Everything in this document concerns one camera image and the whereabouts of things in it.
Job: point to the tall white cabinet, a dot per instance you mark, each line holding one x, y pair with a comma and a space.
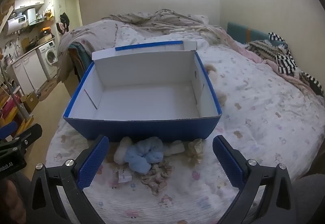
58, 8

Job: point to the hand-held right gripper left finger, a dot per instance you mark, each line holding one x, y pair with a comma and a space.
92, 163

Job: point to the white upper cabinets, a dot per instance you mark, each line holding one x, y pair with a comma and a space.
29, 2

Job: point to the beige curly scrunchie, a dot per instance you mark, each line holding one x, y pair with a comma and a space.
195, 149

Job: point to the tan fluffy item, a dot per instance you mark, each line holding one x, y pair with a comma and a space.
210, 68

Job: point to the beige patterned quilt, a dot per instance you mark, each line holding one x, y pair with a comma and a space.
157, 23

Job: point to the oval floor rug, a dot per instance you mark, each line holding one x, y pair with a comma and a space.
49, 89

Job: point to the pink bag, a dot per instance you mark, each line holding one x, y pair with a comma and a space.
9, 105

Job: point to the blue cardboard box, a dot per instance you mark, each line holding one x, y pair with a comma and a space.
142, 97

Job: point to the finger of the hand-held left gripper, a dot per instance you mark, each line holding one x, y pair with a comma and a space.
31, 133
7, 130

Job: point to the clear packet with label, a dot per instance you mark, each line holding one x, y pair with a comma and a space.
124, 177

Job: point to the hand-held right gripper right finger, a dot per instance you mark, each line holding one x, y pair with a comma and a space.
228, 163

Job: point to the wooden rack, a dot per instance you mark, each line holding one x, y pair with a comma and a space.
17, 122

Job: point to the brown cardboard box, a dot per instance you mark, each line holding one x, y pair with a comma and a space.
30, 101

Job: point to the teal headboard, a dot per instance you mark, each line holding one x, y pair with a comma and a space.
237, 32

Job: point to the white counter cabinet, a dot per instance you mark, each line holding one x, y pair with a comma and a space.
29, 71

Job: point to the person's left hand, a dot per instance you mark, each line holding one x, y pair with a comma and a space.
10, 201

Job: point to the black white striped cloth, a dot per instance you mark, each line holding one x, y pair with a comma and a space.
313, 83
285, 60

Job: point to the white washing machine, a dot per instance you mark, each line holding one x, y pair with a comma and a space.
49, 55

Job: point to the light blue fluffy scrunchie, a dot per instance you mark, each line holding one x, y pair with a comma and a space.
146, 158

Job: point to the person's grey clothing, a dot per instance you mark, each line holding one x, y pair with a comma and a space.
309, 198

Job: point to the printed white bed blanket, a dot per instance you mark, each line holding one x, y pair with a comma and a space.
254, 117

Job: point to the dark hanging clothes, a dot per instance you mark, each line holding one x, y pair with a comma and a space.
64, 22

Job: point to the white water heater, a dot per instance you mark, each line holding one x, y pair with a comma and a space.
16, 24

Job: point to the beige knit cloth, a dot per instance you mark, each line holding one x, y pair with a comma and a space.
264, 48

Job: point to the beige floral scrunchie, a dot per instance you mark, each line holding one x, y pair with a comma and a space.
157, 178

